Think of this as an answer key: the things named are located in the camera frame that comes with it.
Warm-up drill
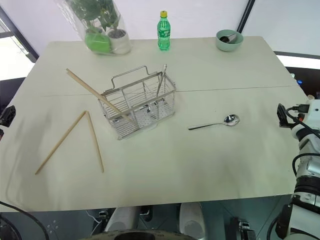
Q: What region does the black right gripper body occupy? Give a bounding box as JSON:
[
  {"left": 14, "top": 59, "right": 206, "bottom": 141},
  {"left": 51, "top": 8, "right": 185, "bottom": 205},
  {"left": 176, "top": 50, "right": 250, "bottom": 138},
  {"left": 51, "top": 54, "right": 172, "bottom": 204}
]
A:
[{"left": 276, "top": 103, "right": 293, "bottom": 129}]

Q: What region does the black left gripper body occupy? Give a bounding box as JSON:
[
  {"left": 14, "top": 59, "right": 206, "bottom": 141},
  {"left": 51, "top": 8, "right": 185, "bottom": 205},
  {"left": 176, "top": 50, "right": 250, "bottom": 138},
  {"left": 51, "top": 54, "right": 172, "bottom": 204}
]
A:
[{"left": 0, "top": 105, "right": 17, "bottom": 128}]

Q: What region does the dark cluttered side table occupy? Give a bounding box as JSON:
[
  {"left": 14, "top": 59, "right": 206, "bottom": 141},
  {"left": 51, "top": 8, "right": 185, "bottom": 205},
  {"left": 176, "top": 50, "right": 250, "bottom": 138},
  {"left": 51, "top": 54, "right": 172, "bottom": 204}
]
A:
[{"left": 273, "top": 50, "right": 320, "bottom": 101}]

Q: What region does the silver metal spoon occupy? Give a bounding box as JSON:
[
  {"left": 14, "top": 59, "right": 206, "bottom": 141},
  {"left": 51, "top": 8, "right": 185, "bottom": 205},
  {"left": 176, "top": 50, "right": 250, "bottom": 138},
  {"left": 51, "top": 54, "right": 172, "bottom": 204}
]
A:
[{"left": 187, "top": 113, "right": 241, "bottom": 131}]

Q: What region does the wooden chopstick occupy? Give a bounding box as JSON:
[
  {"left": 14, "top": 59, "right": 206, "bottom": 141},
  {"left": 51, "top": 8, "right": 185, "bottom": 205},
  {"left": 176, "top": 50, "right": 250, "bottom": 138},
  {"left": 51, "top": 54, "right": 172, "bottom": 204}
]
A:
[
  {"left": 66, "top": 68, "right": 135, "bottom": 123},
  {"left": 65, "top": 70, "right": 133, "bottom": 124},
  {"left": 34, "top": 110, "right": 88, "bottom": 175},
  {"left": 86, "top": 111, "right": 105, "bottom": 174}
]

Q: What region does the pale green bowl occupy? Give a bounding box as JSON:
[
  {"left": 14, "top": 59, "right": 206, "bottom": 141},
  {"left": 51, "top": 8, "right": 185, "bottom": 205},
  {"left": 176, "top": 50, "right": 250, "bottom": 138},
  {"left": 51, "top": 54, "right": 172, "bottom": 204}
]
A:
[{"left": 215, "top": 28, "right": 245, "bottom": 53}]

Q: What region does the silver metal cone cup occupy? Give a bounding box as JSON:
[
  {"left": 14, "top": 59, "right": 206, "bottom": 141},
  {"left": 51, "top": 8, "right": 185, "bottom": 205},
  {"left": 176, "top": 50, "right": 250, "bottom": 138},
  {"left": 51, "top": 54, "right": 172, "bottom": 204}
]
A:
[{"left": 219, "top": 33, "right": 239, "bottom": 44}]

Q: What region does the black slanted pole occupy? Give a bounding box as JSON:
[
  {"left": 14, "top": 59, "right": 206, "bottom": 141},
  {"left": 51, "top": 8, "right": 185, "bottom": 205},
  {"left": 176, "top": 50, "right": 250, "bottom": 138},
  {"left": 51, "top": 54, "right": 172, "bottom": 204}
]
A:
[{"left": 235, "top": 0, "right": 256, "bottom": 34}]

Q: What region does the clear plastic plant bag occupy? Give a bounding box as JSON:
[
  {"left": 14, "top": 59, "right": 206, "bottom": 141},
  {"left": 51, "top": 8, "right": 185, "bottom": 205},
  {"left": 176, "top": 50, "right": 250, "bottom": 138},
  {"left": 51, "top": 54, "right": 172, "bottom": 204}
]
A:
[{"left": 54, "top": 0, "right": 133, "bottom": 57}]

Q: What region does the green plant pot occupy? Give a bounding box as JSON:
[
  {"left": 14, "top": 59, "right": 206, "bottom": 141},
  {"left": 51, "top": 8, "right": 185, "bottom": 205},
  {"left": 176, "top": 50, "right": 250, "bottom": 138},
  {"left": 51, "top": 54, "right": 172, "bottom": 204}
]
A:
[{"left": 84, "top": 30, "right": 112, "bottom": 54}]

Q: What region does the white plant pot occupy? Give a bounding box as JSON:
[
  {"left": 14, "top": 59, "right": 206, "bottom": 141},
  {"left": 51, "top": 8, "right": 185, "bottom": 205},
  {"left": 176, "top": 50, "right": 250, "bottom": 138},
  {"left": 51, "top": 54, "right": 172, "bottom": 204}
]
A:
[{"left": 106, "top": 28, "right": 132, "bottom": 55}]

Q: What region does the green leafy plant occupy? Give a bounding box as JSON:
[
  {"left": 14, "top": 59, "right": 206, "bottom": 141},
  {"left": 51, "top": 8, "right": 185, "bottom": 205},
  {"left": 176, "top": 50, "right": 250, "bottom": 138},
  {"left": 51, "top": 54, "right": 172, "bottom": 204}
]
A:
[{"left": 65, "top": 0, "right": 123, "bottom": 33}]

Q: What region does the white rounded robot leg cover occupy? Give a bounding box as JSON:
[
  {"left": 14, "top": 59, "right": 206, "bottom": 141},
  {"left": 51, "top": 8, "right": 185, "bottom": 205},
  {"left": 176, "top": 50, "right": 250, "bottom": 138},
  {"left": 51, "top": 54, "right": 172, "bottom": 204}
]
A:
[
  {"left": 103, "top": 205, "right": 138, "bottom": 234},
  {"left": 179, "top": 201, "right": 206, "bottom": 240}
]

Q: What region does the green plastic soda bottle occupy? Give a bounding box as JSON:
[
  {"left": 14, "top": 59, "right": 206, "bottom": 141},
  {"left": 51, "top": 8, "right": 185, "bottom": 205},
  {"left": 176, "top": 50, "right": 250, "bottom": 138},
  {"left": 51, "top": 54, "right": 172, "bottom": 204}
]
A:
[{"left": 156, "top": 10, "right": 172, "bottom": 52}]

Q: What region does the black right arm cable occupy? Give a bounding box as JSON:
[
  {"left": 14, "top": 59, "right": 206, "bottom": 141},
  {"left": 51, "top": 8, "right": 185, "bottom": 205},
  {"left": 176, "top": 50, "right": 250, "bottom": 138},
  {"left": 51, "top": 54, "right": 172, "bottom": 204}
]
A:
[{"left": 285, "top": 105, "right": 320, "bottom": 141}]

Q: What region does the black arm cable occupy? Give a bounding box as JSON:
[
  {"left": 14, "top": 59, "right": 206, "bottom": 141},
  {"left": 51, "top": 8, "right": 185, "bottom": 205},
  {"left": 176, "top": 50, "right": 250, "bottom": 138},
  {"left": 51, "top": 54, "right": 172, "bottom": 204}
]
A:
[
  {"left": 285, "top": 105, "right": 320, "bottom": 141},
  {"left": 0, "top": 201, "right": 49, "bottom": 240}
]

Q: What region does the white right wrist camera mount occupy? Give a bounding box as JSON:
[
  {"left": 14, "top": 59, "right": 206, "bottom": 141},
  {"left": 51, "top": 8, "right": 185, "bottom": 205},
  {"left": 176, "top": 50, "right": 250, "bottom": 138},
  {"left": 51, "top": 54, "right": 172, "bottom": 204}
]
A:
[{"left": 298, "top": 99, "right": 320, "bottom": 126}]

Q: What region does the black window frame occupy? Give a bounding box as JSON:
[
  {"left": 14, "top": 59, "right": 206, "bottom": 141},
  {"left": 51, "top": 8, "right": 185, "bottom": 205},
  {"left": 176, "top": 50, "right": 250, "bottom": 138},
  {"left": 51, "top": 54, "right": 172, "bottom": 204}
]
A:
[{"left": 0, "top": 4, "right": 40, "bottom": 62}]

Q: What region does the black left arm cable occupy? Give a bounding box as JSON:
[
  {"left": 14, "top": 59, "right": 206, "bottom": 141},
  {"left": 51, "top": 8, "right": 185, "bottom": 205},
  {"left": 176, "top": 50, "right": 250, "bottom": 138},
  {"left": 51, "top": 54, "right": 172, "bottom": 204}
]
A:
[{"left": 0, "top": 201, "right": 49, "bottom": 240}]

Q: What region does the silver long-handled cutlery piece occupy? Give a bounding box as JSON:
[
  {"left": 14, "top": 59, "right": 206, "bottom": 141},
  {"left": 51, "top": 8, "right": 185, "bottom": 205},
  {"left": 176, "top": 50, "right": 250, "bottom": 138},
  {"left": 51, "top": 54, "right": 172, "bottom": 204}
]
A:
[{"left": 155, "top": 63, "right": 168, "bottom": 106}]

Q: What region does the metal wire cutlery basket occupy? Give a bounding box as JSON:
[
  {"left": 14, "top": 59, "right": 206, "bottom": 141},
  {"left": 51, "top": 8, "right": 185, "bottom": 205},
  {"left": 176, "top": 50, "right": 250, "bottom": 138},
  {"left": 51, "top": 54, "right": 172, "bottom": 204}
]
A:
[{"left": 97, "top": 65, "right": 178, "bottom": 141}]

